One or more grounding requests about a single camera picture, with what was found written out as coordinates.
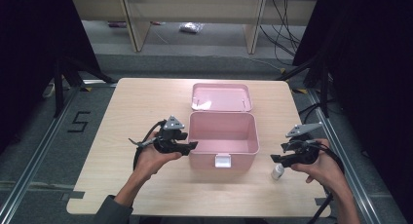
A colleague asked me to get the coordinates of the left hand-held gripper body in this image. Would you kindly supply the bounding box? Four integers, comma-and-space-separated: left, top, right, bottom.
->
152, 115, 186, 156

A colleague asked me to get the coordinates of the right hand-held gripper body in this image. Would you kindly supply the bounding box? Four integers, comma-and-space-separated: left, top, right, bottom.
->
285, 121, 324, 168

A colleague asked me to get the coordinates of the small white bottle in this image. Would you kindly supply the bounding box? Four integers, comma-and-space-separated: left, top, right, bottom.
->
271, 163, 285, 181

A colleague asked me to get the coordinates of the pink storage box white handle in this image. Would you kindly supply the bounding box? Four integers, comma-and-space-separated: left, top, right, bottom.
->
187, 82, 261, 170

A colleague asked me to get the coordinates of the person's left hand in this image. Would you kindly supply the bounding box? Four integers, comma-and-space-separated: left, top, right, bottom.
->
134, 131, 183, 182

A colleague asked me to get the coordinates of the person's right hand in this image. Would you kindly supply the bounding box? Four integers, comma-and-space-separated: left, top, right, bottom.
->
290, 138, 351, 195

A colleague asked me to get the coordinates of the black metal stand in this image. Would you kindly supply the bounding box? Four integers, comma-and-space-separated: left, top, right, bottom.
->
276, 56, 335, 119
53, 56, 118, 118

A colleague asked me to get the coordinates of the dark curtain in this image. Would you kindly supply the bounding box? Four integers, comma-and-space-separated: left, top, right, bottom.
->
0, 0, 101, 154
291, 0, 413, 215

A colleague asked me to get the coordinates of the clear plastic bag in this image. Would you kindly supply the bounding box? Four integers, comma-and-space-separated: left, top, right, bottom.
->
178, 21, 205, 34

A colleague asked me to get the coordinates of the person's grey sleeve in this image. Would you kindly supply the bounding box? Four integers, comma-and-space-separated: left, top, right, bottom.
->
94, 194, 134, 224

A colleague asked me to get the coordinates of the beige wooden desk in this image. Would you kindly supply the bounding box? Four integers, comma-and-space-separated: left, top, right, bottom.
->
71, 0, 318, 55

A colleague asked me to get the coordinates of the black floor cable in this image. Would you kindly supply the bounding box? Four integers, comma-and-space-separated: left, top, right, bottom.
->
298, 98, 335, 128

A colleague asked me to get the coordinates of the grey cable plug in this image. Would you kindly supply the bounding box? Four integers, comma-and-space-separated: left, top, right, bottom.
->
129, 136, 159, 149

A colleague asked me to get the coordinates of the left hand-held gripper black cable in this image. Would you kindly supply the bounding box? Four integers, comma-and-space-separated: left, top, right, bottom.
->
131, 119, 169, 171

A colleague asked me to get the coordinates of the hand-held gripper black cable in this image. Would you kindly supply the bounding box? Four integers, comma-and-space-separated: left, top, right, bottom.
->
131, 119, 169, 171
305, 140, 346, 224

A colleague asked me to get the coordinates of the right hand-held gripper black cable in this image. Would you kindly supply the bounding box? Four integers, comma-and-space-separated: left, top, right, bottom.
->
305, 140, 346, 224

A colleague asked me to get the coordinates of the thin white floor cable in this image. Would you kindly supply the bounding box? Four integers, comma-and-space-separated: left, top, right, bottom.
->
240, 55, 282, 71

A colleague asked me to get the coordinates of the silver metal floor rail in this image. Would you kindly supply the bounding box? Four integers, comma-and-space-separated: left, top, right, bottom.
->
306, 89, 381, 224
0, 86, 82, 224

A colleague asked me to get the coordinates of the bundle of black cables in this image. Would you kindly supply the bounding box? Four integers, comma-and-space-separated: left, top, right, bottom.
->
259, 0, 301, 61

